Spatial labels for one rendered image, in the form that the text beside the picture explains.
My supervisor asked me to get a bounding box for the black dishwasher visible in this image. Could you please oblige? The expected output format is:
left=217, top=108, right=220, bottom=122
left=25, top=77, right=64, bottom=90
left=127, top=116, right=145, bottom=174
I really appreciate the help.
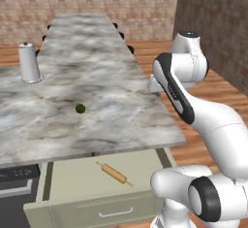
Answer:
left=0, top=163, right=42, bottom=228

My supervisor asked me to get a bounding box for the cream open drawer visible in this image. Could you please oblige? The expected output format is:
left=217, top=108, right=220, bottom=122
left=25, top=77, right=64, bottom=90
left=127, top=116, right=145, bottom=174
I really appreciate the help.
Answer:
left=22, top=147, right=178, bottom=228

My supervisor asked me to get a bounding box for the white kettle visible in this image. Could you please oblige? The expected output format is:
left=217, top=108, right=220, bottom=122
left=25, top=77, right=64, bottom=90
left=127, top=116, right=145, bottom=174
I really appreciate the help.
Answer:
left=17, top=42, right=45, bottom=84

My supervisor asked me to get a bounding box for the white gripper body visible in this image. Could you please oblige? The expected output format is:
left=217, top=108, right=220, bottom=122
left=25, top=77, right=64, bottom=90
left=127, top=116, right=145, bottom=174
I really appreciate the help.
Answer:
left=147, top=76, right=164, bottom=98

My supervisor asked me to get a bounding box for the silver dishwasher handle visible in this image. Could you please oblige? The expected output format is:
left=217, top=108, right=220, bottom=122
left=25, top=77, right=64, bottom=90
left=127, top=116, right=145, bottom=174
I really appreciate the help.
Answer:
left=0, top=179, right=35, bottom=198

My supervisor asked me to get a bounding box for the wooden rolling pin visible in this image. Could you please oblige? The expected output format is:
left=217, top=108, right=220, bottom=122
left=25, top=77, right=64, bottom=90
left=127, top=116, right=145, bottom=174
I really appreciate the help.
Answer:
left=95, top=161, right=135, bottom=188

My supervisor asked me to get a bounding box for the white drawer handle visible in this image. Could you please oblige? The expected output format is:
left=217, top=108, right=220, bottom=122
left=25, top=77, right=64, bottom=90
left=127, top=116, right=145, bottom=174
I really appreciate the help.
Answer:
left=98, top=206, right=135, bottom=219

